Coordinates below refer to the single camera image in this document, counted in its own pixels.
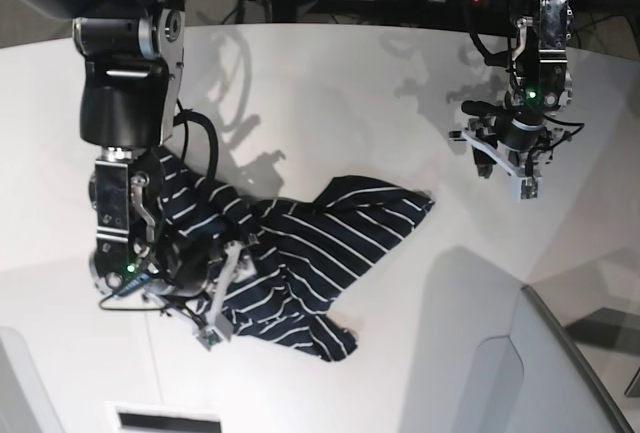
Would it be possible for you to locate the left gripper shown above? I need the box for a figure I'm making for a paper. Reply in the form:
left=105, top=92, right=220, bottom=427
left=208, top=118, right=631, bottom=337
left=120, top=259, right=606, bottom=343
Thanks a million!
left=479, top=110, right=557, bottom=173

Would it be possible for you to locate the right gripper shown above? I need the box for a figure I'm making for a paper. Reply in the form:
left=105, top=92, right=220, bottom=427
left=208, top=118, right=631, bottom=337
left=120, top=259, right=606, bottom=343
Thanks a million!
left=149, top=242, right=235, bottom=313

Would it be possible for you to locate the navy white striped t-shirt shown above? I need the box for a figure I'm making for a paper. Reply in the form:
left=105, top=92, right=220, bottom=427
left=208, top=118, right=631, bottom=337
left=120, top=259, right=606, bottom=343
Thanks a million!
left=157, top=147, right=434, bottom=362

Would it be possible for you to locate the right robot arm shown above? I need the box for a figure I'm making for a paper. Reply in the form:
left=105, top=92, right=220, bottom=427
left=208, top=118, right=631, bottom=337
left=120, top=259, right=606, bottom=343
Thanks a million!
left=73, top=0, right=221, bottom=312

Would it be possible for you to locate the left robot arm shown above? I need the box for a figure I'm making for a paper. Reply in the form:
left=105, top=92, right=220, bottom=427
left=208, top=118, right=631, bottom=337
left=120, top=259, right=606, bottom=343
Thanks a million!
left=461, top=0, right=582, bottom=179

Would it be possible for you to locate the grey monitor edge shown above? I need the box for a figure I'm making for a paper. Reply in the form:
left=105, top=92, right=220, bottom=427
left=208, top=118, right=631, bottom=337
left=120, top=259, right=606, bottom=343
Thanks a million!
left=522, top=286, right=633, bottom=432

